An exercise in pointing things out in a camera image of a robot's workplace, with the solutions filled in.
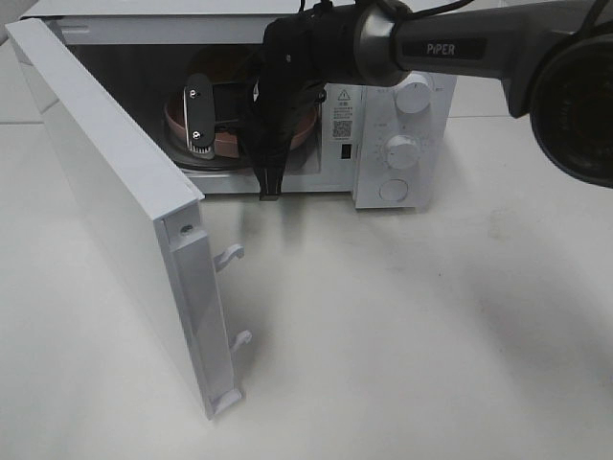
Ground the white microwave door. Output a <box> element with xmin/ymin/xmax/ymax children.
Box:
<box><xmin>8</xmin><ymin>18</ymin><xmax>251</xmax><ymax>418</ymax></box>

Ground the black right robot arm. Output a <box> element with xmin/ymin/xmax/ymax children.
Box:
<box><xmin>236</xmin><ymin>1</ymin><xmax>612</xmax><ymax>200</ymax></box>

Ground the upper white round knob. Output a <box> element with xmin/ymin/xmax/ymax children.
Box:
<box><xmin>394</xmin><ymin>75</ymin><xmax>432</xmax><ymax>114</ymax></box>

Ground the white timer knob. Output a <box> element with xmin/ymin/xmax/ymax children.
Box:
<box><xmin>385</xmin><ymin>135</ymin><xmax>420</xmax><ymax>170</ymax></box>

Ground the toy hamburger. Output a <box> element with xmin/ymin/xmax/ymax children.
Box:
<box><xmin>186</xmin><ymin>44</ymin><xmax>262</xmax><ymax>83</ymax></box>

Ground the round white door button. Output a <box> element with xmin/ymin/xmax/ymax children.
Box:
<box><xmin>378</xmin><ymin>179</ymin><xmax>409</xmax><ymax>202</ymax></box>

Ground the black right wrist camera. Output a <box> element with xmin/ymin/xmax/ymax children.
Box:
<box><xmin>183</xmin><ymin>73</ymin><xmax>216</xmax><ymax>160</ymax></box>

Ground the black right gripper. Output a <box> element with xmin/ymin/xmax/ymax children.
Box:
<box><xmin>213</xmin><ymin>73</ymin><xmax>325</xmax><ymax>201</ymax></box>

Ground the white warning label sticker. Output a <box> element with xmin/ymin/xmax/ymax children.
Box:
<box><xmin>330</xmin><ymin>86</ymin><xmax>355</xmax><ymax>141</ymax></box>

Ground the pink round plate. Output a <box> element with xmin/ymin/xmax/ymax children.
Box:
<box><xmin>164</xmin><ymin>93</ymin><xmax>320</xmax><ymax>159</ymax></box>

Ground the glass microwave turntable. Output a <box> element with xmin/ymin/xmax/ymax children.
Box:
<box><xmin>161</xmin><ymin>128</ymin><xmax>319</xmax><ymax>174</ymax></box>

